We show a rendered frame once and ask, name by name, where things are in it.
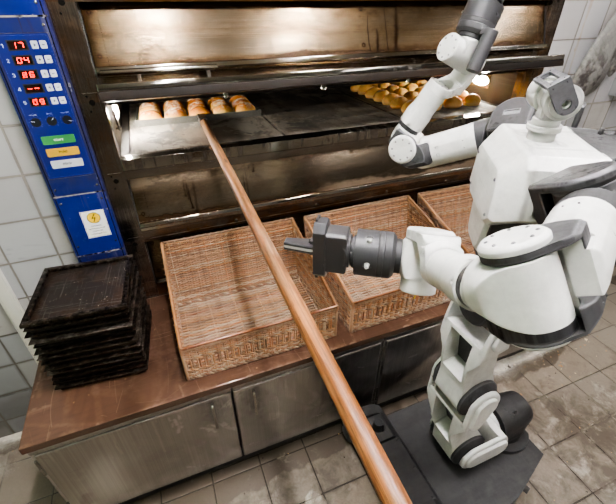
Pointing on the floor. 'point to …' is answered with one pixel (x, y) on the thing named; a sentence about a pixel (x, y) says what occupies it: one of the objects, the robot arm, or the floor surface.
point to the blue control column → (72, 205)
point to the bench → (211, 407)
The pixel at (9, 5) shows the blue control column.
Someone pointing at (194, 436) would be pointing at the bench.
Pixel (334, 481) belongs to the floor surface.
